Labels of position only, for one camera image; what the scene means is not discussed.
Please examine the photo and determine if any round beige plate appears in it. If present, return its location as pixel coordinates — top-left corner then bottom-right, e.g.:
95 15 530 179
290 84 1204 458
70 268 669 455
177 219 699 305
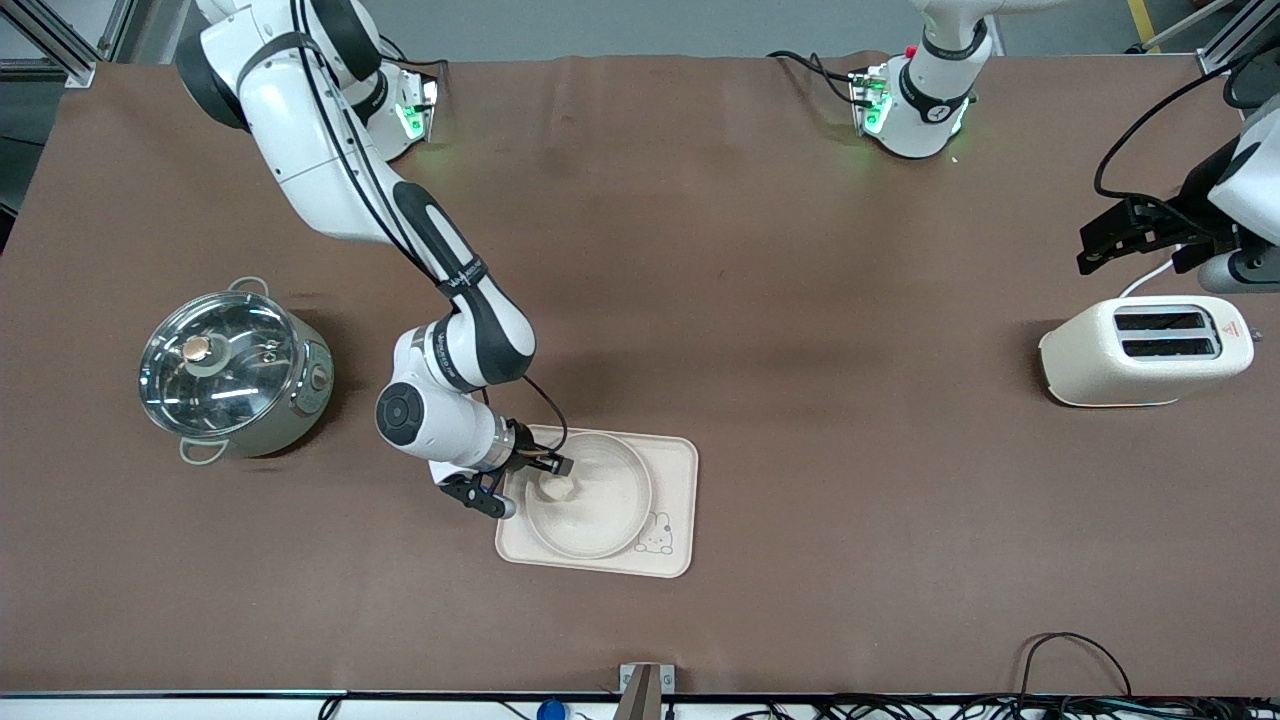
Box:
523 432 655 560

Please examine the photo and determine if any cream two-slot toaster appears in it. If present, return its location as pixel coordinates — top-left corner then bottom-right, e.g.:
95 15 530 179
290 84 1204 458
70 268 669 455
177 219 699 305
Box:
1038 295 1256 408

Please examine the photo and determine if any beige rabbit print tray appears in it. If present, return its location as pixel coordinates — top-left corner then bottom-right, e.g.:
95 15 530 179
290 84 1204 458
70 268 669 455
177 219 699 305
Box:
495 425 699 579

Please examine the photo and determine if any pale green electric pot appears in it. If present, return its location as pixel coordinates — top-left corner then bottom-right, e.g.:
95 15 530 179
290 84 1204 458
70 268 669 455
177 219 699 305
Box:
138 277 335 466

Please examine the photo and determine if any glass pot lid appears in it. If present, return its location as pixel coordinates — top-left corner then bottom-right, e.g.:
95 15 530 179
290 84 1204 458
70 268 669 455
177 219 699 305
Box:
138 292 302 439

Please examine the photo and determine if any white toaster power cable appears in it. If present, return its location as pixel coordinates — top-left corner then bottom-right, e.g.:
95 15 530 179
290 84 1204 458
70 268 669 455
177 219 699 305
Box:
1118 256 1181 299

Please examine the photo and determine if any aluminium frame profile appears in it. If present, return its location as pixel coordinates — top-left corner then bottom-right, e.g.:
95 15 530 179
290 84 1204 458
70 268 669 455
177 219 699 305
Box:
1140 0 1280 77
0 0 137 87

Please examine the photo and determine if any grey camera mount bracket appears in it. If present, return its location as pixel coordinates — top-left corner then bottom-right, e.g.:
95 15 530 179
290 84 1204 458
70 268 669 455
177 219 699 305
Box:
619 663 675 720

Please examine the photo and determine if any black left base cable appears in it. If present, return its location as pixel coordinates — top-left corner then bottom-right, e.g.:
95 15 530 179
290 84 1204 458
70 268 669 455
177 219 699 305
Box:
767 50 863 107

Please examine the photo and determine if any black base cable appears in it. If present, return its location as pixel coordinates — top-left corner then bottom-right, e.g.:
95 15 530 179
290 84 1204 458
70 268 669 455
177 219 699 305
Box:
767 50 863 107
380 38 447 79

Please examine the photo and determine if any black right base cable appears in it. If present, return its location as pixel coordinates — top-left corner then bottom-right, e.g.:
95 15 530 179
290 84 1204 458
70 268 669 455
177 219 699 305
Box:
380 38 447 79

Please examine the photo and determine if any black looped cable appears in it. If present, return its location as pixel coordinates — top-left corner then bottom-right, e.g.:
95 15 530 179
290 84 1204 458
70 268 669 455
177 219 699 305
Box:
1015 632 1133 701

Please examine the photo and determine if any black cable bundle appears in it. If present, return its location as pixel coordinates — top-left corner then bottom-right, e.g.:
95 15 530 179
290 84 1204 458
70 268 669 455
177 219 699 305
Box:
810 694 1280 720

